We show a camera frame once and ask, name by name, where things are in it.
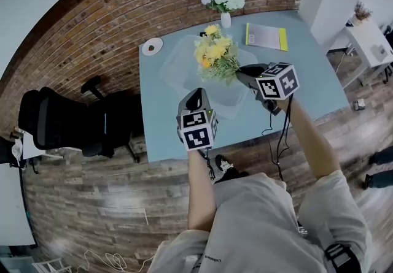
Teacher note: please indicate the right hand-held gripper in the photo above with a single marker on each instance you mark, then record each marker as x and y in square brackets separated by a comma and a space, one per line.
[277, 83]

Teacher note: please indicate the yellow-edged white book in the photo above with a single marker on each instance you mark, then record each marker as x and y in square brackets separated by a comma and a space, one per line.
[265, 37]

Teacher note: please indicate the person's left forearm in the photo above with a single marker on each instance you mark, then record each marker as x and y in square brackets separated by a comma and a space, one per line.
[201, 192]

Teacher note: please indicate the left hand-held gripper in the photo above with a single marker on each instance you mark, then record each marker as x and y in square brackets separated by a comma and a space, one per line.
[196, 130]

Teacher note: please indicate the person's light grey sweatshirt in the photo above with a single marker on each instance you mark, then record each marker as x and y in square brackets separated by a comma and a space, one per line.
[261, 229]

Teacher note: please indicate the white and purple vase flowers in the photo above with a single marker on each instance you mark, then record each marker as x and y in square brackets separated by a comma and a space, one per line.
[224, 0]

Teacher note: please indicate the person's left black shoe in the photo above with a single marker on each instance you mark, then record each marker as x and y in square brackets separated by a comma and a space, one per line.
[230, 170]

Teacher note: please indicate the black office chair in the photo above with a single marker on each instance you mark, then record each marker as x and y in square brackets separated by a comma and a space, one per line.
[61, 118]

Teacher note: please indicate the yellow artificial flowers bouquet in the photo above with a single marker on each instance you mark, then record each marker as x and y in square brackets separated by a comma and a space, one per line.
[215, 51]

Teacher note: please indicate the white desk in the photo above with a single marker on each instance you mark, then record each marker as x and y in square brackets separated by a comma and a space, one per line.
[368, 38]
[12, 204]

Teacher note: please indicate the white round plate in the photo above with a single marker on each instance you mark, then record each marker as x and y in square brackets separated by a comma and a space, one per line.
[156, 43]

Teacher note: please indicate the person's right forearm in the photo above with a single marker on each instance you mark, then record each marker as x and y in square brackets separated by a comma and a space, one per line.
[310, 140]

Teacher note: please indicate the clear plastic storage bin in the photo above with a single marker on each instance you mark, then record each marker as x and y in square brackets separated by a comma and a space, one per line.
[172, 75]

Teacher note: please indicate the white ceramic vase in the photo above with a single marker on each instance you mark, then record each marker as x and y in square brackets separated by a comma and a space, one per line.
[226, 20]

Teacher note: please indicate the dried plant in pot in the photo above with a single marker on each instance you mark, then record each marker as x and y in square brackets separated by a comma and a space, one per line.
[362, 12]

